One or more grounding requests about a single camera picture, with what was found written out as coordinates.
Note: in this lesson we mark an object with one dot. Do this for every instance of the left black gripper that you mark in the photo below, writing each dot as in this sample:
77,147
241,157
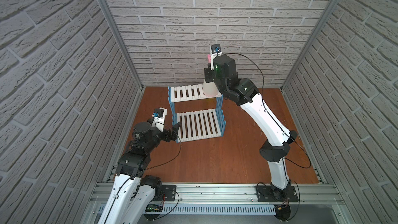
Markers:
168,135

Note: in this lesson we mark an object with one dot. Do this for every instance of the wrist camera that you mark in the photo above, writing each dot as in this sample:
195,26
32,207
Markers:
159,118
215,50

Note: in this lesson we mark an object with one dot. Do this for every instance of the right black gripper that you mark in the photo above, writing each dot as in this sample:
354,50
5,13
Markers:
209,75

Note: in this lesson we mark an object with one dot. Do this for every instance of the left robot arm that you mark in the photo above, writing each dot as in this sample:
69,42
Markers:
132,192

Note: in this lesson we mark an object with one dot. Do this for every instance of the black round connector box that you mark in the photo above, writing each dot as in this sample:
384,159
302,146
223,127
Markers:
282,213

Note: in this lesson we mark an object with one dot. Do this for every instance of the white pink spray bottle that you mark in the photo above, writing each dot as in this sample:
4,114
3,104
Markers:
210,89

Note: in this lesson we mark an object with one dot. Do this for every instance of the green circuit board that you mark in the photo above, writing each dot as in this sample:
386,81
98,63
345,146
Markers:
154,208

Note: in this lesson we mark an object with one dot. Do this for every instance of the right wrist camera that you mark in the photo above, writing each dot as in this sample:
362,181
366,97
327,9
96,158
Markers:
215,50

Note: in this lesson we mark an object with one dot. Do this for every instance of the aluminium mounting rail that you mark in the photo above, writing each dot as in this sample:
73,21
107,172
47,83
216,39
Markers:
201,193

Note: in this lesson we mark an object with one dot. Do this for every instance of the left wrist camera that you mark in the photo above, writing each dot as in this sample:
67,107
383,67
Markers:
159,118

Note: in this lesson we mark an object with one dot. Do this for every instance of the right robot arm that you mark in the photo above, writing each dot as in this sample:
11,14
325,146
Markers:
221,71

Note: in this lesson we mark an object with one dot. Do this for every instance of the blue white slatted shelf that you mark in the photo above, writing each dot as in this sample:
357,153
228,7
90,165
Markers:
197,125

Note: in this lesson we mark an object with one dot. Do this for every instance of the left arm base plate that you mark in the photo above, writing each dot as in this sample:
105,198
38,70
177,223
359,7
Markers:
165,193

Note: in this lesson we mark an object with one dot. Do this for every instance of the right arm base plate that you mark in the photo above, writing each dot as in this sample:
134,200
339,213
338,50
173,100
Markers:
276,193

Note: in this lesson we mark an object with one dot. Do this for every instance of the white vented cable duct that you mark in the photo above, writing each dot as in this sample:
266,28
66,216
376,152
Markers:
213,209

